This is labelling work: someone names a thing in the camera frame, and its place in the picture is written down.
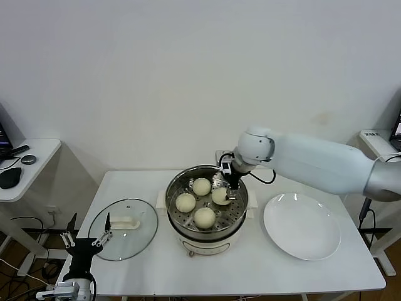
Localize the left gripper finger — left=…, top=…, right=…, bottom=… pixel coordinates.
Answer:
left=60, top=213, right=78, bottom=248
left=93, top=213, right=113, bottom=247

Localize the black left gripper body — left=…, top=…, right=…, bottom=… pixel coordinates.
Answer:
left=67, top=238, right=103, bottom=277

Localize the white steamed baozi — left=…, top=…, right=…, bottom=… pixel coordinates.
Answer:
left=211, top=187, right=232, bottom=206
left=175, top=193, right=197, bottom=213
left=194, top=206, right=216, bottom=230
left=192, top=177, right=212, bottom=197

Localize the glass lid with cream handle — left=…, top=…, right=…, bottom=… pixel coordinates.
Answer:
left=88, top=197, right=160, bottom=261

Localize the perforated steel steamer basket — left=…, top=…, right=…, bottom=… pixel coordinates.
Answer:
left=165, top=165, right=250, bottom=235

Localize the cream electric cooker pot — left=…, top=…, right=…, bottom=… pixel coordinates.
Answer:
left=155, top=189, right=259, bottom=260

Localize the white side desk with mouse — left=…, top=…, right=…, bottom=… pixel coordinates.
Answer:
left=0, top=139, right=63, bottom=277

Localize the large white plate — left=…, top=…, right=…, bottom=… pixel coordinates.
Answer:
left=263, top=193, right=341, bottom=261

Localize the black computer mouse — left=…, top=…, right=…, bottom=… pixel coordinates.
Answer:
left=0, top=167, right=24, bottom=189

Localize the black stick-shaped device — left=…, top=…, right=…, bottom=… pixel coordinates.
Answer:
left=8, top=145, right=31, bottom=157

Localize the dark laptop with purple screen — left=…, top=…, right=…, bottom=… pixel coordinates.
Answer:
left=0, top=119, right=15, bottom=162

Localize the white side desk with label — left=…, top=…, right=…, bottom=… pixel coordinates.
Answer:
left=358, top=130, right=401, bottom=277

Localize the black laptop with lit screen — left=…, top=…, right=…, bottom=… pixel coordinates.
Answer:
left=388, top=108, right=401, bottom=148

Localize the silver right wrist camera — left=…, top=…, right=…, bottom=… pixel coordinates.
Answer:
left=215, top=150, right=235, bottom=175

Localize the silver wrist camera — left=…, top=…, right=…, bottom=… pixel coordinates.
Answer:
left=36, top=281, right=79, bottom=301
left=215, top=150, right=235, bottom=175

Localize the black floor cable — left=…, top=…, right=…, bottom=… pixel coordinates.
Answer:
left=11, top=216, right=48, bottom=251

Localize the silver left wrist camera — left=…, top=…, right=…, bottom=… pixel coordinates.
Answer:
left=36, top=281, right=79, bottom=301

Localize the white floor cable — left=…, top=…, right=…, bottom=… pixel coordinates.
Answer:
left=0, top=258, right=56, bottom=292

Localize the thin black desk cable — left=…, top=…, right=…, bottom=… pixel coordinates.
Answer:
left=0, top=156, right=21, bottom=171

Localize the black cable with adapter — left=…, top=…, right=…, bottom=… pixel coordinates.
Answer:
left=358, top=154, right=401, bottom=248

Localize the white hanging cable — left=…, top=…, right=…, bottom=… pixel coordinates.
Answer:
left=374, top=152, right=400, bottom=162

